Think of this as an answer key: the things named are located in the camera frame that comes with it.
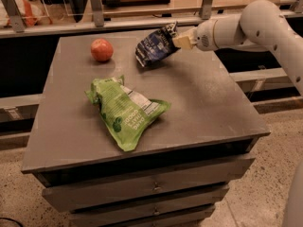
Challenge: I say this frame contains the black floor cable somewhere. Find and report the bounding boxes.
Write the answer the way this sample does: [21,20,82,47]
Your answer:
[0,217,25,227]

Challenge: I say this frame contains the red apple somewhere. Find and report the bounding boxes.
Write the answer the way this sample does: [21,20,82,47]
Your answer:
[91,39,114,62]

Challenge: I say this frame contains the black wooden handled tool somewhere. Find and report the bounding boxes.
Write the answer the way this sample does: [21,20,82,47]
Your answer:
[102,0,170,8]

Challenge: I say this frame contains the middle metal bracket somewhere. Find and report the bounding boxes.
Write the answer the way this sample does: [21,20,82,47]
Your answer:
[90,0,104,27]

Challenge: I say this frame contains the grey metal rail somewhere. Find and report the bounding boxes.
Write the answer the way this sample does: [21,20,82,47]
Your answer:
[0,9,303,40]

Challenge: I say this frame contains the left metal bracket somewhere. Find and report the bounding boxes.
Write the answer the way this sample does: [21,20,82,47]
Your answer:
[1,0,26,33]

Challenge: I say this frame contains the grey drawer cabinet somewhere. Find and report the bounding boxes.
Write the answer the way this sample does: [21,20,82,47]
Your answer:
[22,31,269,227]

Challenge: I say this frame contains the blue chip bag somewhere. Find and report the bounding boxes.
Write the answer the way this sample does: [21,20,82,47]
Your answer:
[135,23,178,67]

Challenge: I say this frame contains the orange white bag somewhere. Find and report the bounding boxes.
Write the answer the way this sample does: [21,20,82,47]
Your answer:
[0,0,44,27]

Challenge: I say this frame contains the top drawer front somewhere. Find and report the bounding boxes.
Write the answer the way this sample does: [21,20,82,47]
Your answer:
[43,153,255,212]

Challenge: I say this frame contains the middle drawer front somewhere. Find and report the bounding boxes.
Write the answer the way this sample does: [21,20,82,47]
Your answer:
[68,183,230,227]

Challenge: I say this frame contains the drawer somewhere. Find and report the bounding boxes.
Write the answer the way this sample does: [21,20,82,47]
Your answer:
[68,183,230,227]
[43,153,255,212]
[105,204,215,227]

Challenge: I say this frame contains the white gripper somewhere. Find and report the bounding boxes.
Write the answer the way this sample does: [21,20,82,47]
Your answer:
[172,19,218,51]

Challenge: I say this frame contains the right metal bracket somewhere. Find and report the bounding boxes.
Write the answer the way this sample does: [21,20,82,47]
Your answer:
[199,0,213,20]

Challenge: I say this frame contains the metal bracket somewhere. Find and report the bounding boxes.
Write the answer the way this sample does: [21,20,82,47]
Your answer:
[90,0,104,27]
[199,0,213,20]
[1,0,26,33]

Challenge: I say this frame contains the green chip bag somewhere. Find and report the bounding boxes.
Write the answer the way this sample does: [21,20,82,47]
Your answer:
[85,76,170,151]

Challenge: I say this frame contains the bottom drawer front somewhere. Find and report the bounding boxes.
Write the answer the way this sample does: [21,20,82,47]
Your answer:
[105,204,215,227]

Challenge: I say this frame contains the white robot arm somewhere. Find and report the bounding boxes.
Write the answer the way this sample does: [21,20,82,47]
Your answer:
[172,0,303,94]

